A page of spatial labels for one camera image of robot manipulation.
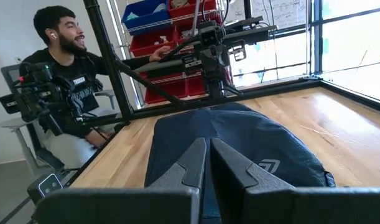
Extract person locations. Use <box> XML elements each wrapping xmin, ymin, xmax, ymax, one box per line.
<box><xmin>19</xmin><ymin>5</ymin><xmax>172</xmax><ymax>171</ymax></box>

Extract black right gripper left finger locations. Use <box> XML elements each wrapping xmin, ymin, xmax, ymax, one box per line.
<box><xmin>33</xmin><ymin>137</ymin><xmax>208</xmax><ymax>224</ymax></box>

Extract dark blue backpack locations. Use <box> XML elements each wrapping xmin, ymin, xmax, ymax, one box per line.
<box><xmin>144</xmin><ymin>102</ymin><xmax>336</xmax><ymax>224</ymax></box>

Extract grey chair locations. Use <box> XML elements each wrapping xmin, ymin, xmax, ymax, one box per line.
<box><xmin>0</xmin><ymin>63</ymin><xmax>118</xmax><ymax>177</ymax></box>

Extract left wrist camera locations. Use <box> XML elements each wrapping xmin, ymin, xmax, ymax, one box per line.
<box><xmin>201</xmin><ymin>28</ymin><xmax>221</xmax><ymax>47</ymax></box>

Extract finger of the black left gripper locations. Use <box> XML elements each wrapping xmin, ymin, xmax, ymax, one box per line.
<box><xmin>221</xmin><ymin>39</ymin><xmax>248</xmax><ymax>63</ymax></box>
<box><xmin>180</xmin><ymin>54</ymin><xmax>210</xmax><ymax>76</ymax></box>

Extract blue window post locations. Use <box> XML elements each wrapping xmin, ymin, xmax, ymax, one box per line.
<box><xmin>307</xmin><ymin>0</ymin><xmax>323</xmax><ymax>75</ymax></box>

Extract black aluminium table frame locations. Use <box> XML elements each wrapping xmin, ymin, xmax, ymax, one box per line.
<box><xmin>0</xmin><ymin>0</ymin><xmax>380</xmax><ymax>224</ymax></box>

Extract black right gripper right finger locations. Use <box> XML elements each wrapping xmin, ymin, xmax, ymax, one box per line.
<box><xmin>210</xmin><ymin>137</ymin><xmax>380</xmax><ymax>224</ymax></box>

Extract white faced sensor box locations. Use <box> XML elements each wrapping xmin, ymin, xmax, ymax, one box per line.
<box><xmin>26</xmin><ymin>172</ymin><xmax>65</xmax><ymax>205</ymax></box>

